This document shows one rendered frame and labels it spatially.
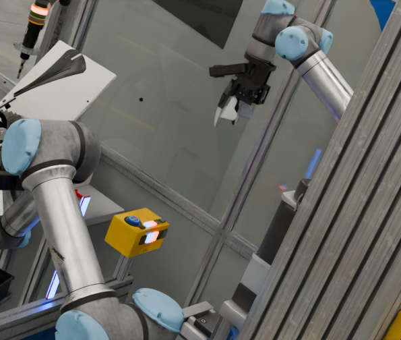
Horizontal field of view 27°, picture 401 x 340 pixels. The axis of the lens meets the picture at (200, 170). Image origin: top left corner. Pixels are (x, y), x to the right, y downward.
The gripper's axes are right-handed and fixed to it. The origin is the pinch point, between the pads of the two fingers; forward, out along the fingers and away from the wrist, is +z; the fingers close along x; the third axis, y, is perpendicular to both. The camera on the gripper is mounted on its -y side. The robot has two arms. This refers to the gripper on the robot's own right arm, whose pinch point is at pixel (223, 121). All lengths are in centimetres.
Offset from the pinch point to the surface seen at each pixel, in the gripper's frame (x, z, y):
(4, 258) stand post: 6, 84, -60
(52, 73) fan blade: -13, 10, -49
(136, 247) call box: -1.2, 46.4, -9.5
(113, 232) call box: -3.5, 45.4, -17.3
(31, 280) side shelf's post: 28, 101, -62
